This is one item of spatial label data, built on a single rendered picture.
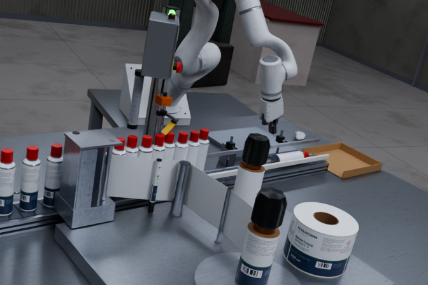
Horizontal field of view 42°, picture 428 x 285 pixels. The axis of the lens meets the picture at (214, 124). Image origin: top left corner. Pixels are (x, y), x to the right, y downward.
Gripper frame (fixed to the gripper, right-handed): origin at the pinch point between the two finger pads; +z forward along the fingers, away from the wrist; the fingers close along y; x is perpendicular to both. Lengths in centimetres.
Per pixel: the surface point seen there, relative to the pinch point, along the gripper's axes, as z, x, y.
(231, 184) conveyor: 11.2, 4.5, 27.2
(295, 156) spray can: 18.3, 2.3, -10.8
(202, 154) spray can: -6.5, 1.4, 37.3
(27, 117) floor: 106, -283, 16
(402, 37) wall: 263, -342, -621
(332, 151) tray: 42, -11, -51
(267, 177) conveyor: 18.1, 4.9, 8.6
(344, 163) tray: 40, 3, -44
